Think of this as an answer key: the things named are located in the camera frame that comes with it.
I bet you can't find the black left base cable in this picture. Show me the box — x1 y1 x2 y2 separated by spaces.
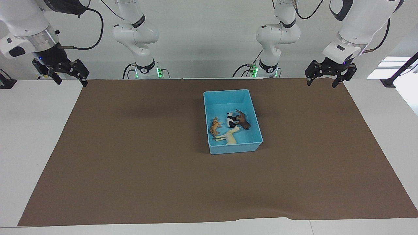
232 48 264 78

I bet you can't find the light blue storage box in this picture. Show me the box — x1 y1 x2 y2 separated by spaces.
203 89 264 155

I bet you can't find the black right base cable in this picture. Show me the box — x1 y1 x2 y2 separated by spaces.
122 63 137 79

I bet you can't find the orange tiger toy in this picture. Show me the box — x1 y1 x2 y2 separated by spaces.
209 117 223 137

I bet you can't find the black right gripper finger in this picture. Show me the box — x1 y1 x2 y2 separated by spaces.
48 67 63 86
67 59 90 87

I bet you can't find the black base cable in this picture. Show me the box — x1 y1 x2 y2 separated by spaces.
122 63 137 79
232 48 264 78

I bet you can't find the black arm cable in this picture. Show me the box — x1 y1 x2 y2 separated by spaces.
362 18 393 55
58 6 105 51

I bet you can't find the brown table mat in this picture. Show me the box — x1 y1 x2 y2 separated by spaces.
17 78 418 227

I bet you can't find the black stand clamp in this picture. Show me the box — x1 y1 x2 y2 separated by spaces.
0 69 17 89

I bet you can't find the black stand pole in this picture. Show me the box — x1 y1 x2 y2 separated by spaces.
380 52 418 88

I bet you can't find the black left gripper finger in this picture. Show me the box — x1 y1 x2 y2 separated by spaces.
305 61 322 86
332 65 357 89

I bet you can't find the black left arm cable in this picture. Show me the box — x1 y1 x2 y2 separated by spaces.
362 18 393 55

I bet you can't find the black and white panda toy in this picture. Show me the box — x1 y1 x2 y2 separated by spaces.
226 111 238 129

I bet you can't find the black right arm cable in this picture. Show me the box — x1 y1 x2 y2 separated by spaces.
58 6 105 51

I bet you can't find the brown lion toy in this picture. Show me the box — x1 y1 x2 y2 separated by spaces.
235 109 251 131

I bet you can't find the cream horse toy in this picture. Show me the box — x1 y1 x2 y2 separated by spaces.
213 126 241 146

